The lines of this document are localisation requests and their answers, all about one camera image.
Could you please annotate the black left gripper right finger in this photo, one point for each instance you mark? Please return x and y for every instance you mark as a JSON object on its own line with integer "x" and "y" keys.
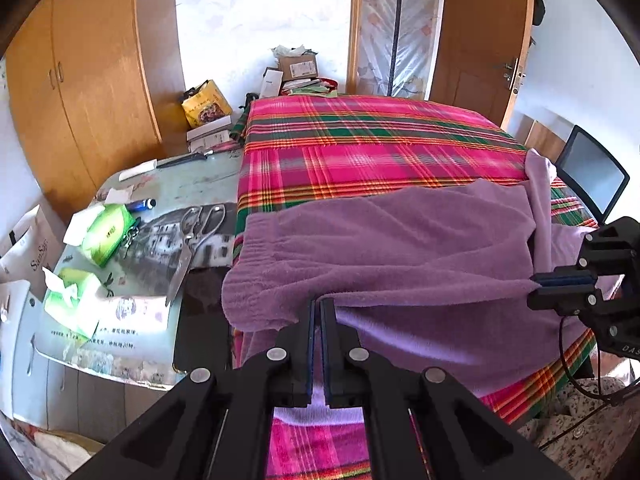
{"x": 421, "y": 425}

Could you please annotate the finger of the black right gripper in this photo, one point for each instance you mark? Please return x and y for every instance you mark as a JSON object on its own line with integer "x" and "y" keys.
{"x": 565, "y": 278}
{"x": 564, "y": 300}

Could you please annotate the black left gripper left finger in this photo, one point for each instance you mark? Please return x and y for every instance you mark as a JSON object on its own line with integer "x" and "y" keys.
{"x": 215, "y": 425}

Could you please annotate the purple fleece pants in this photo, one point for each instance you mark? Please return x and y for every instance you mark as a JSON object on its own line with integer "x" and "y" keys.
{"x": 426, "y": 276}

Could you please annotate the dark tablet screen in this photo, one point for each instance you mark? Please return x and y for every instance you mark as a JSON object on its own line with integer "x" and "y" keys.
{"x": 592, "y": 173}

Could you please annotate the black smartphone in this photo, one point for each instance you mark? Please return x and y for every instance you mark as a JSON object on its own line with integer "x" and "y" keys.
{"x": 203, "y": 337}

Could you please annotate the white purple tube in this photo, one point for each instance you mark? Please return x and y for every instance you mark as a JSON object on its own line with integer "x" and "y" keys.
{"x": 138, "y": 314}

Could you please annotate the green tissue pack near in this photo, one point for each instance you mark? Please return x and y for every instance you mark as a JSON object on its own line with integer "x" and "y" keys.
{"x": 73, "y": 299}

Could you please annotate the green tissue pack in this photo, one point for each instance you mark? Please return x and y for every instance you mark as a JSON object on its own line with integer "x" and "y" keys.
{"x": 73, "y": 299}
{"x": 97, "y": 231}

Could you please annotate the white bedside cabinet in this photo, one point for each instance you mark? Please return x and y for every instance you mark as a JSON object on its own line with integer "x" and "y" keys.
{"x": 24, "y": 373}

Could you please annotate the steel kitchen scissors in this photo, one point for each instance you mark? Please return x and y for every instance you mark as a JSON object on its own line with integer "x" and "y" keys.
{"x": 197, "y": 224}

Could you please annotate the key bunch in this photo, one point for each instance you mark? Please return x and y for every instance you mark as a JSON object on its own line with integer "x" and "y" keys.
{"x": 127, "y": 241}

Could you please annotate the printed table mat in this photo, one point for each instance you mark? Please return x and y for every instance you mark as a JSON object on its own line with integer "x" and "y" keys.
{"x": 147, "y": 360}

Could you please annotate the green tissue pack far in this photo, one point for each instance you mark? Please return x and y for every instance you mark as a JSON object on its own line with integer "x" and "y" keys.
{"x": 97, "y": 231}

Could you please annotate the blue lighter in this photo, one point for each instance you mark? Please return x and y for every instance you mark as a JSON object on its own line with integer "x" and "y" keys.
{"x": 141, "y": 205}

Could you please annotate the white paper shopping bag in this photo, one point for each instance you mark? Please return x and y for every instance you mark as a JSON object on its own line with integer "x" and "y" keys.
{"x": 29, "y": 247}

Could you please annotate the wooden door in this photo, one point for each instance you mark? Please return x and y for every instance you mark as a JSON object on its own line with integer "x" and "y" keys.
{"x": 465, "y": 53}

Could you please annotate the pink green plaid cloth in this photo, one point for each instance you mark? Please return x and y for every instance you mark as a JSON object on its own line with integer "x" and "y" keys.
{"x": 299, "y": 149}

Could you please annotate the yellow gift bag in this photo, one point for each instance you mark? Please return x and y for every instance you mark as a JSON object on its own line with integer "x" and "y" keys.
{"x": 204, "y": 104}

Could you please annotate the cardboard parcel box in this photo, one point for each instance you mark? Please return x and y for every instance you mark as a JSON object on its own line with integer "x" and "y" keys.
{"x": 298, "y": 67}

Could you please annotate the white small box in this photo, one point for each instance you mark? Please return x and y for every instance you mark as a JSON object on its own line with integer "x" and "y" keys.
{"x": 271, "y": 83}

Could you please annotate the wooden wardrobe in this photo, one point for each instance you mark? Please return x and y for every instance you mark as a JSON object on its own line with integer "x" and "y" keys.
{"x": 95, "y": 88}

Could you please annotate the white handled knife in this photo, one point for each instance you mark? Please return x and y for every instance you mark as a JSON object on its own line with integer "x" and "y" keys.
{"x": 155, "y": 164}

